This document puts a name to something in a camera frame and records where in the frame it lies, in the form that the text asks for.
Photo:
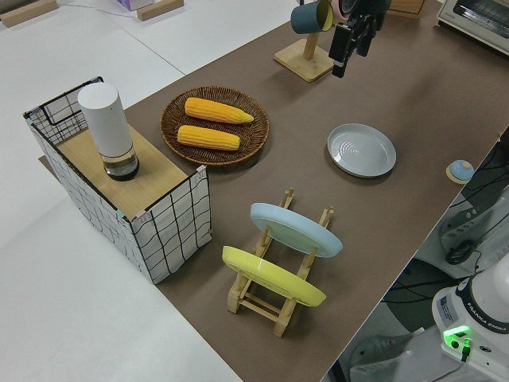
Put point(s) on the light blue plate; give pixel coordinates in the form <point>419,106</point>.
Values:
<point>294,231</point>

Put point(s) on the teal binder clip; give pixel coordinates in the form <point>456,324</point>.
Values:
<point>120,215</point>

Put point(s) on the gray power strip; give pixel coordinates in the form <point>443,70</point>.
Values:
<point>461,224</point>

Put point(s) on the long wooden block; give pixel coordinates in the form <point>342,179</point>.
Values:
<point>24,14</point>

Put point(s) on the short wooden block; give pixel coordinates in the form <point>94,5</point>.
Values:
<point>159,10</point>

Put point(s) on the white cylinder bottle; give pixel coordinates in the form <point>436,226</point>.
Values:
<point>107,123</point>

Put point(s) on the blue service bell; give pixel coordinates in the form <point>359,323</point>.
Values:
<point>460,170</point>

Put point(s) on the cream toaster oven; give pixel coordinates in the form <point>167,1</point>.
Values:
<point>477,20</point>

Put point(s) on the yellow plate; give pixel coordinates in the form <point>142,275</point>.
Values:
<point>270,276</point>

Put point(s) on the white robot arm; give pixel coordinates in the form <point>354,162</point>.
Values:
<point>469,314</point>

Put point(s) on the white grid pattern storage box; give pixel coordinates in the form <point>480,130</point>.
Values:
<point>171,235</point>

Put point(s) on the dark teal mug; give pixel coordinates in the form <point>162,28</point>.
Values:
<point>306,18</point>

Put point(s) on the purple box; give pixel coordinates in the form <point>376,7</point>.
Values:
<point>133,3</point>

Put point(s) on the light wooden board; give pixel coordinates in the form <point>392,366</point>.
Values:
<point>155,175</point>

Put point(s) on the gray round plate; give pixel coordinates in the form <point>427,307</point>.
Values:
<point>362,151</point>

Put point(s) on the gray stand foot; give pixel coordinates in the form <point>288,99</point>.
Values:
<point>378,350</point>

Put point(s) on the brown table mat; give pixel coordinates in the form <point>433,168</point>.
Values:
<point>302,175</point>

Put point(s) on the wooden plate rack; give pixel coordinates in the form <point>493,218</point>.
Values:
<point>254,306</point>

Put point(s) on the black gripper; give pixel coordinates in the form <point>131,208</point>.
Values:
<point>370,7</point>

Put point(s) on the yellow corn cob blunt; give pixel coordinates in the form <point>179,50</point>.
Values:
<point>207,137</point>

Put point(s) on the brown wicker basket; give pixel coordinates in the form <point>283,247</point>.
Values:
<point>254,139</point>

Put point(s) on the wooden box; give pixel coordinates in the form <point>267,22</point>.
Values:
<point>405,7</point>

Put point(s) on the pink binder clip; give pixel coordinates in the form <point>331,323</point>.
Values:
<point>201,170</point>
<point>141,216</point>

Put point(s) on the wooden mug tree stand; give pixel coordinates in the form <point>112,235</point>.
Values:
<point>302,61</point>

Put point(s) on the yellow corn cob pointed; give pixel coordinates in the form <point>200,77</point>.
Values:
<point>214,110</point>

